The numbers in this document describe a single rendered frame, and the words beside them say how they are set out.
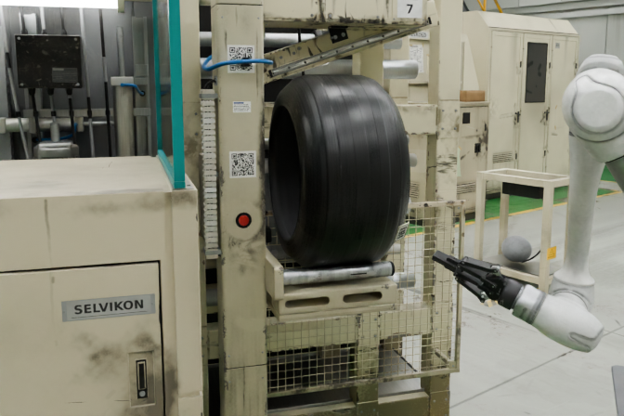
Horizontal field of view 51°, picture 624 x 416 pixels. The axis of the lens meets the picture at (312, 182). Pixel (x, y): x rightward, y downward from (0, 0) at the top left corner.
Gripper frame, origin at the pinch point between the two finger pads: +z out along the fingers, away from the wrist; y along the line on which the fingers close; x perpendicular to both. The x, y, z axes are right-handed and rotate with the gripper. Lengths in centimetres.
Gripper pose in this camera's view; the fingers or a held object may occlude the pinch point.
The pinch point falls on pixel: (446, 260)
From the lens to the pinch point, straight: 178.7
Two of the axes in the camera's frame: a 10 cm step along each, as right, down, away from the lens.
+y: -1.4, 7.8, 6.1
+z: -8.2, -4.3, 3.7
